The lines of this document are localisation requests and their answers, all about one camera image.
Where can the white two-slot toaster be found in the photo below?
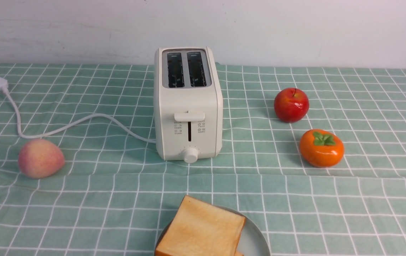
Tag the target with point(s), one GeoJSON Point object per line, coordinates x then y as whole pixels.
{"type": "Point", "coordinates": [187, 103]}

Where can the red apple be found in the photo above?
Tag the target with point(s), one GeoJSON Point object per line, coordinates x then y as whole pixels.
{"type": "Point", "coordinates": [291, 105]}

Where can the orange persimmon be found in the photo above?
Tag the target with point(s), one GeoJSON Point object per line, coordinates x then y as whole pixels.
{"type": "Point", "coordinates": [321, 148]}

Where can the pale green plate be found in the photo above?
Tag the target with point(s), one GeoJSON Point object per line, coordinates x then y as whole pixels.
{"type": "Point", "coordinates": [254, 238]}

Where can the green checked tablecloth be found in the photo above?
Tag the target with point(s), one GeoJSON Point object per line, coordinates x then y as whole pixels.
{"type": "Point", "coordinates": [114, 195]}

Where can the pink peach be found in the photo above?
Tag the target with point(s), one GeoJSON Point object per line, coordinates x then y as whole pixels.
{"type": "Point", "coordinates": [40, 158]}

